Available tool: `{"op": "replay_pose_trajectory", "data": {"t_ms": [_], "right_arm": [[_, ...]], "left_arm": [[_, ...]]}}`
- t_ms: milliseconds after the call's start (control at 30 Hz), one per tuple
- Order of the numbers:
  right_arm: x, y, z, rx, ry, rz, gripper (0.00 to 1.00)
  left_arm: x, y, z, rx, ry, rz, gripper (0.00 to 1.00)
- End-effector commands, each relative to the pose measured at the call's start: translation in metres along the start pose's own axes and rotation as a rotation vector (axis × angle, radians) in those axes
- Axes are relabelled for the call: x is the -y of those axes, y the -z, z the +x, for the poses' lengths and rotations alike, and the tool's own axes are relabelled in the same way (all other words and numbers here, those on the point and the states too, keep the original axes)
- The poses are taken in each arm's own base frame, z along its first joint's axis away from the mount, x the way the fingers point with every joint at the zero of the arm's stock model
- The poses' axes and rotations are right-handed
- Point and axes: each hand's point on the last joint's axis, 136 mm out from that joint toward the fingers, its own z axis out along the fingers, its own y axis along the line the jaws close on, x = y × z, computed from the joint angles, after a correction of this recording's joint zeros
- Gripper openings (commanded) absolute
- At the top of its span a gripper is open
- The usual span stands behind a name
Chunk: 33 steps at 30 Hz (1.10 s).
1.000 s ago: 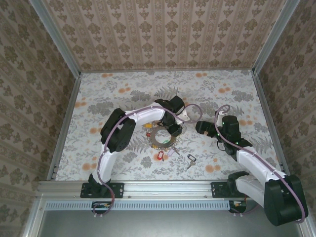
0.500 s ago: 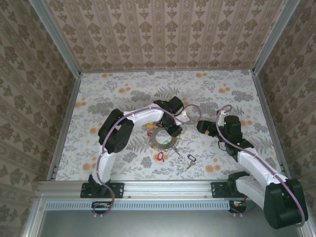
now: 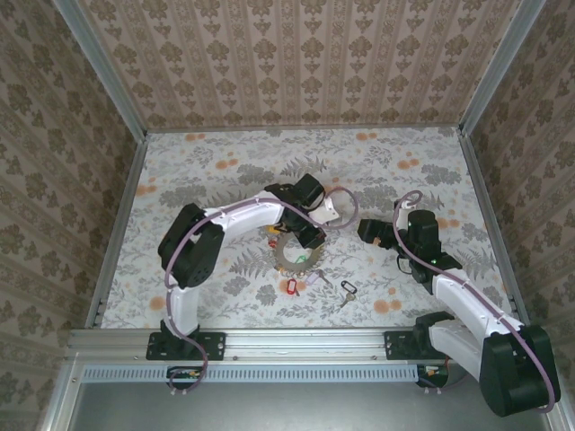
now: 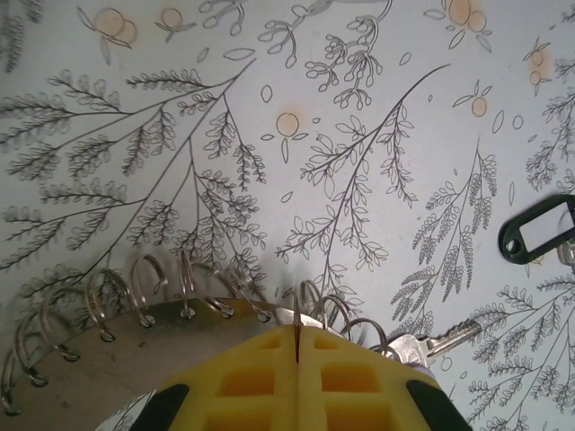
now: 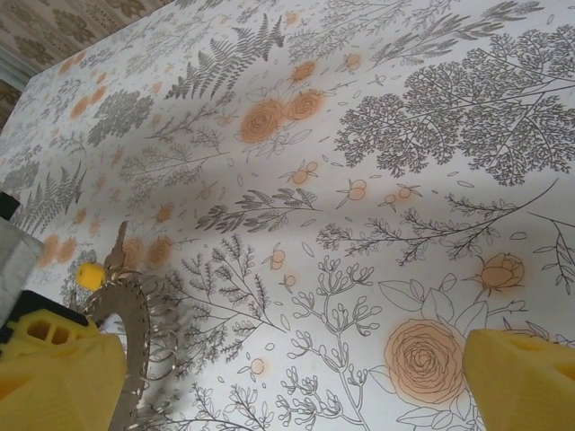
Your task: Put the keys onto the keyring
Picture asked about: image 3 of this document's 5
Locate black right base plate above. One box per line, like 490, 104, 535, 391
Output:
383, 330, 450, 362

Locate floral table cover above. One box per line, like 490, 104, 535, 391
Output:
87, 127, 526, 332

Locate grey metal panel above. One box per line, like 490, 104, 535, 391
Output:
66, 380, 558, 431

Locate small controller board with wires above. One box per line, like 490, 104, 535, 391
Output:
416, 364, 451, 388
166, 365, 204, 382

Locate aluminium side frame rail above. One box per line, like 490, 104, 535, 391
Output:
87, 132, 149, 332
456, 128, 529, 324

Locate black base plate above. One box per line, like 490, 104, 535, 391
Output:
383, 330, 450, 362
146, 330, 226, 362

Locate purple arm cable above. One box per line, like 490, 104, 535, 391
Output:
393, 190, 557, 413
164, 186, 359, 397

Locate key with black tag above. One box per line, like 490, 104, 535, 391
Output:
337, 279, 359, 310

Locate key with purple tag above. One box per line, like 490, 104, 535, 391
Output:
306, 270, 336, 291

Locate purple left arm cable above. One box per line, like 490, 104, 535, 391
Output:
164, 186, 359, 397

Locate aluminium mounting rail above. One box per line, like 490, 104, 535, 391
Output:
66, 329, 450, 363

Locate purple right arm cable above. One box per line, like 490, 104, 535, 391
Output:
393, 190, 557, 413

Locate grey slotted cable duct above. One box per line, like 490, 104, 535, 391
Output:
83, 363, 450, 383

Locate aluminium lower frame rail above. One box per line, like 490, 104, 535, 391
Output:
35, 358, 86, 431
545, 398, 575, 431

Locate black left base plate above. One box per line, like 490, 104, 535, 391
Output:
146, 330, 226, 362

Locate aluminium frame post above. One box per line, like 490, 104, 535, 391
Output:
456, 0, 547, 136
52, 0, 149, 143

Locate metal keyring of small rings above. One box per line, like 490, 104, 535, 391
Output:
272, 233, 330, 276

